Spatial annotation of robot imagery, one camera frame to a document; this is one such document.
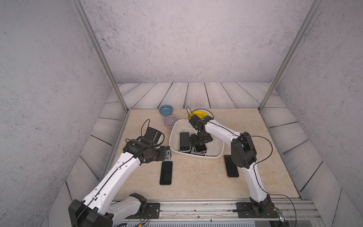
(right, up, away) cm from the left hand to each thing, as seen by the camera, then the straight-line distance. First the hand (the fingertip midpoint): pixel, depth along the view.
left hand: (167, 155), depth 75 cm
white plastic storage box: (+30, 0, +22) cm, 37 cm away
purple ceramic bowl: (-2, +19, +34) cm, 39 cm away
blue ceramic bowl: (-7, +27, +43) cm, 51 cm away
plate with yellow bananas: (+21, +23, +36) cm, 48 cm away
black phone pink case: (+19, -1, +17) cm, 26 cm away
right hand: (+19, +3, +20) cm, 28 cm away
